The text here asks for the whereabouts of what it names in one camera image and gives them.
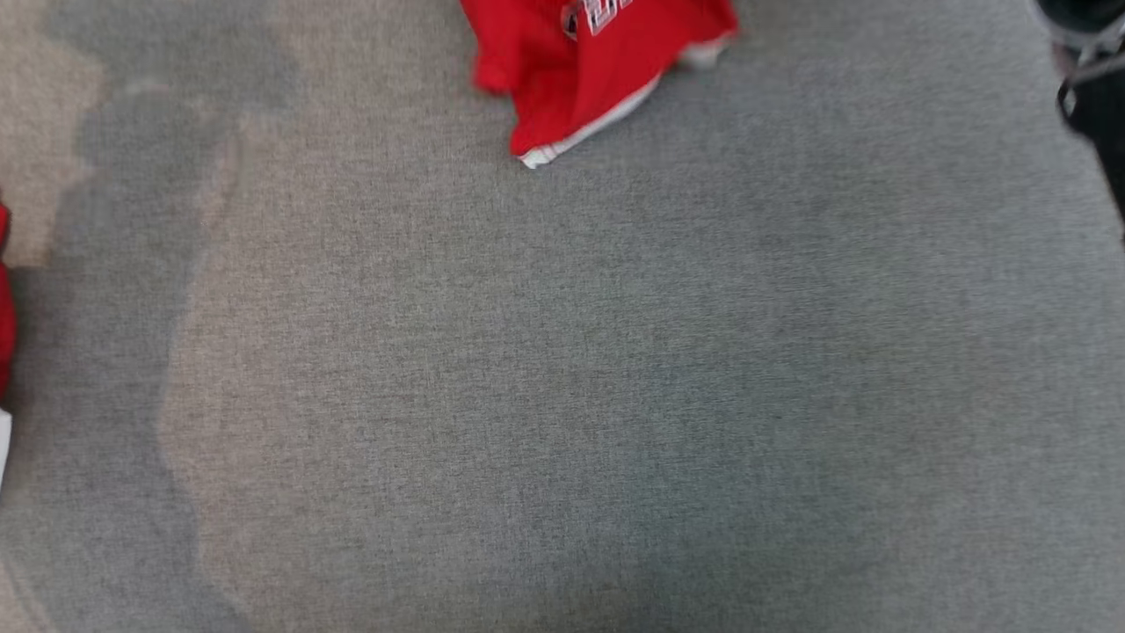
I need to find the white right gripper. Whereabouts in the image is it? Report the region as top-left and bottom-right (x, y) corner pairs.
(1033, 0), (1125, 67)

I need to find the red white sports garment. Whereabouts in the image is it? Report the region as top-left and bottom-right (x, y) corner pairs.
(459, 0), (739, 170)

